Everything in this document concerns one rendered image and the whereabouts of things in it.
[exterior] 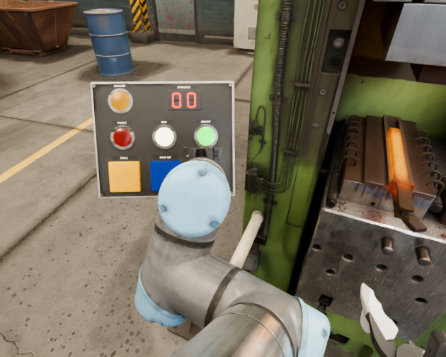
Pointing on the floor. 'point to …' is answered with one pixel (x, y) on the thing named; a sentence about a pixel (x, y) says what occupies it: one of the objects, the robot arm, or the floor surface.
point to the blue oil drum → (110, 41)
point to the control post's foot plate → (185, 330)
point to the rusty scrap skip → (29, 25)
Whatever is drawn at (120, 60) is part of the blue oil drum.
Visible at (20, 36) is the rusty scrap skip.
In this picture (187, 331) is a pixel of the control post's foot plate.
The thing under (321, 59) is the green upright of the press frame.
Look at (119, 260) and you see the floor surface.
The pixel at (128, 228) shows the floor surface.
